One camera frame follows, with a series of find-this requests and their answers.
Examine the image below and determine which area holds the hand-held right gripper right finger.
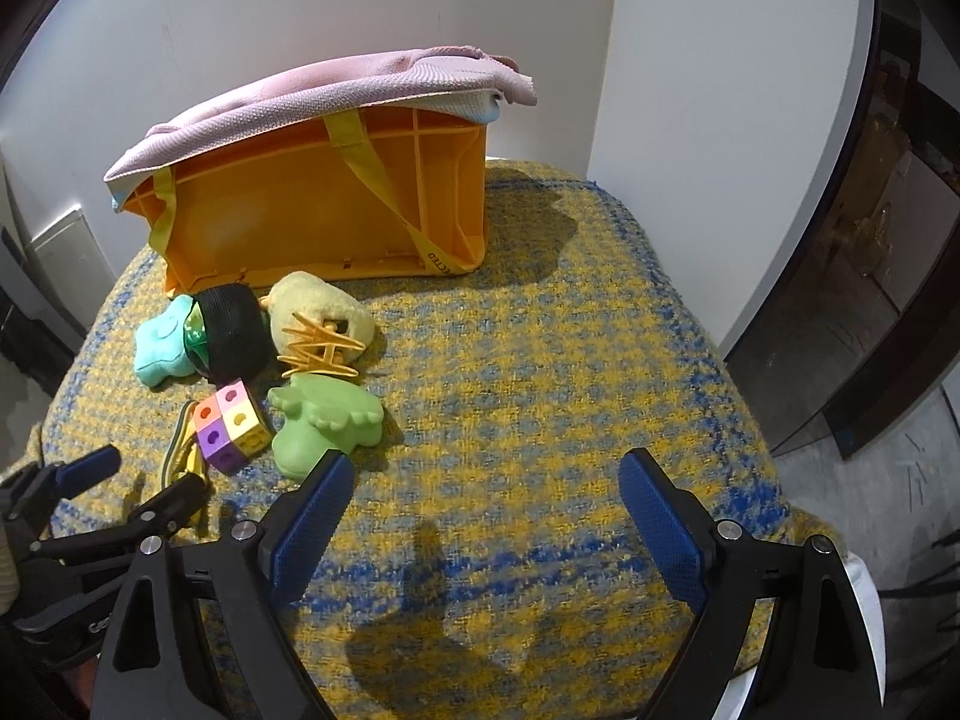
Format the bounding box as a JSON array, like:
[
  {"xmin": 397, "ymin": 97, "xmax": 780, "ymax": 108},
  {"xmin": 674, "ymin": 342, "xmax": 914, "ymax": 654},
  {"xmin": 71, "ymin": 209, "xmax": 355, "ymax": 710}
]
[{"xmin": 619, "ymin": 448, "xmax": 886, "ymax": 720}]

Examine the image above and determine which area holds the white wall panel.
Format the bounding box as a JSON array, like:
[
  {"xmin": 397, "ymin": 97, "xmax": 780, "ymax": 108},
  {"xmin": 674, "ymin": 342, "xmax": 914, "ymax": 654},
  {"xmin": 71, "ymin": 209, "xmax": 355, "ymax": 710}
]
[{"xmin": 28, "ymin": 205, "xmax": 118, "ymax": 332}]

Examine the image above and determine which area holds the teal plush toy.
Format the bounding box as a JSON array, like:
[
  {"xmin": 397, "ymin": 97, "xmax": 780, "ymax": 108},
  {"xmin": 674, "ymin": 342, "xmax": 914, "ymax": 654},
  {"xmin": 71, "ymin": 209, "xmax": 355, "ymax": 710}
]
[{"xmin": 133, "ymin": 296, "xmax": 202, "ymax": 389}]

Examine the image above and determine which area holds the green plastic toy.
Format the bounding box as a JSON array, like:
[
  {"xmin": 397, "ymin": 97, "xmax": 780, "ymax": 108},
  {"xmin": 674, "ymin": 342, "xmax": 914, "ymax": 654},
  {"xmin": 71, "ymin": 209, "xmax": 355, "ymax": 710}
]
[{"xmin": 268, "ymin": 377, "xmax": 386, "ymax": 479}]

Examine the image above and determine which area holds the yellow blue woven blanket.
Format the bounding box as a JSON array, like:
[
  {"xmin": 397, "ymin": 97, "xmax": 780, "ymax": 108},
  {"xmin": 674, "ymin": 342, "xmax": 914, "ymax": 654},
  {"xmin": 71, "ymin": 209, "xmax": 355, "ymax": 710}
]
[{"xmin": 30, "ymin": 157, "xmax": 845, "ymax": 720}]

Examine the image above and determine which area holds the yellow plush toy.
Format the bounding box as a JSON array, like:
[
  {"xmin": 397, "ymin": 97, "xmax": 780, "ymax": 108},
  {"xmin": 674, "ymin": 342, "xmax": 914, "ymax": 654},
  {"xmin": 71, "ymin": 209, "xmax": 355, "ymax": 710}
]
[{"xmin": 268, "ymin": 271, "xmax": 374, "ymax": 365}]

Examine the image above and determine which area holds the pink knitted cloth liner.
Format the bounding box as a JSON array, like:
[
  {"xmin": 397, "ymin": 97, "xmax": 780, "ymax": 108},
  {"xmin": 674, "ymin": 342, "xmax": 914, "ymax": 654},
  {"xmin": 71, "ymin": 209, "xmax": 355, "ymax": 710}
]
[{"xmin": 103, "ymin": 47, "xmax": 539, "ymax": 185}]

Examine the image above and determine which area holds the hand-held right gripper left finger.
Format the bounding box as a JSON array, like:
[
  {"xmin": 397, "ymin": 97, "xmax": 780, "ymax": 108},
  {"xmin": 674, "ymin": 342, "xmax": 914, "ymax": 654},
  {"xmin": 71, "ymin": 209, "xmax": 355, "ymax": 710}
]
[{"xmin": 96, "ymin": 450, "xmax": 355, "ymax": 720}]

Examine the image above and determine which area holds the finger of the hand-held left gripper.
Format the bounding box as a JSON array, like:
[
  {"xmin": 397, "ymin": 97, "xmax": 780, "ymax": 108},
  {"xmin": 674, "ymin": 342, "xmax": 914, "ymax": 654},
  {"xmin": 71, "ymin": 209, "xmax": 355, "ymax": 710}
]
[
  {"xmin": 30, "ymin": 476, "xmax": 207, "ymax": 563},
  {"xmin": 0, "ymin": 444, "xmax": 122, "ymax": 541}
]

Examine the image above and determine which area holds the multicolour block cube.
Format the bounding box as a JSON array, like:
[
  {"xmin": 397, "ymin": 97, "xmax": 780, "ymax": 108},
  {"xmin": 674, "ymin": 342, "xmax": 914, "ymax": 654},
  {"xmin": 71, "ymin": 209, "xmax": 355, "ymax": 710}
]
[{"xmin": 190, "ymin": 381, "xmax": 272, "ymax": 476}]

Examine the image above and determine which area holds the green yellow striped cord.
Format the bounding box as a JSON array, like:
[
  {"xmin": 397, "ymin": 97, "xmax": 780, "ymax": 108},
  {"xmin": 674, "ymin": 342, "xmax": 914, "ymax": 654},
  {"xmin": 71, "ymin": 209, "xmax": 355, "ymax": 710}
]
[{"xmin": 156, "ymin": 400, "xmax": 216, "ymax": 527}]

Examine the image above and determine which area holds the orange plastic spring toy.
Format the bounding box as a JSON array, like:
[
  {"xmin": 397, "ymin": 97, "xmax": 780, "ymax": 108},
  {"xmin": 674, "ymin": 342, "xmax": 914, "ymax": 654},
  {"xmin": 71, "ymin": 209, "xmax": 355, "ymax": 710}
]
[{"xmin": 277, "ymin": 309, "xmax": 366, "ymax": 381}]

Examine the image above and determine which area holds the black and green ball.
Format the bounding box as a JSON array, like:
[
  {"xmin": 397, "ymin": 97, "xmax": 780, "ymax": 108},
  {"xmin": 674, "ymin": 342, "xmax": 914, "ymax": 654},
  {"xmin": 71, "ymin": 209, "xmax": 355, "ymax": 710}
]
[{"xmin": 182, "ymin": 285, "xmax": 272, "ymax": 383}]

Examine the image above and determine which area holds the orange plastic basket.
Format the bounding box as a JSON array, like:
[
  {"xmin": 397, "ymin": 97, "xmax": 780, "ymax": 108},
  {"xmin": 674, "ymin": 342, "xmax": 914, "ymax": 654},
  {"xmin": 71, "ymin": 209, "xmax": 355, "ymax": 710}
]
[{"xmin": 112, "ymin": 105, "xmax": 488, "ymax": 297}]

